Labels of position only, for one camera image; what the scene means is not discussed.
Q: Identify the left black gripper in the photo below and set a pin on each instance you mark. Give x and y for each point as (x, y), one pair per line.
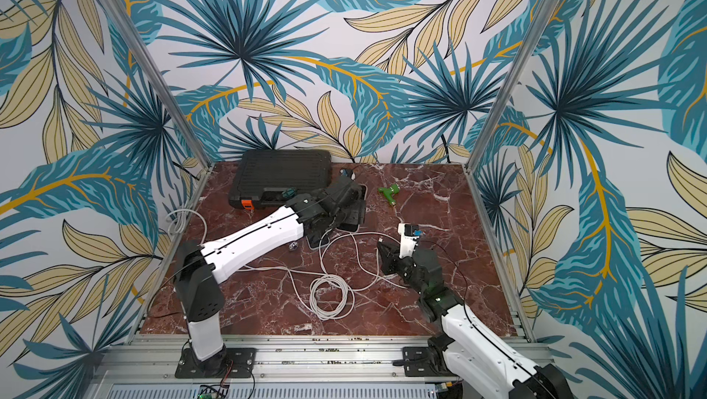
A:
(354, 201)

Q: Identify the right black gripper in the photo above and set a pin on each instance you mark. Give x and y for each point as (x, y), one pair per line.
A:
(395, 258)

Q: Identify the green toy drill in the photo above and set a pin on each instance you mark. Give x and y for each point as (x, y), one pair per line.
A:
(389, 193)

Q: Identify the black smartphone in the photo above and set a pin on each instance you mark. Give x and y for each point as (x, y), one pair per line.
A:
(359, 213)

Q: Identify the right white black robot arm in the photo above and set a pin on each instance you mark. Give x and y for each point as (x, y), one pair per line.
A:
(466, 347)

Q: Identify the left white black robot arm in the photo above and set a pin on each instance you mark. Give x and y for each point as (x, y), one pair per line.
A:
(204, 267)

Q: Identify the black plastic tool case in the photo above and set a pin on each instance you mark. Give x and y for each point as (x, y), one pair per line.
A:
(268, 178)

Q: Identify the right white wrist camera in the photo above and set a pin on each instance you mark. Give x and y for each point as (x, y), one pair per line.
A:
(410, 235)

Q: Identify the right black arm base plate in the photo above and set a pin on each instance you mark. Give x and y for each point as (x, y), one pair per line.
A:
(425, 363)

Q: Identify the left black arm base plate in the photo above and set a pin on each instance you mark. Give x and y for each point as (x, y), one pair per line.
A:
(229, 363)

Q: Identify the aluminium front rail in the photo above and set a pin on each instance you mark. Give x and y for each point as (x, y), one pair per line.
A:
(149, 359)

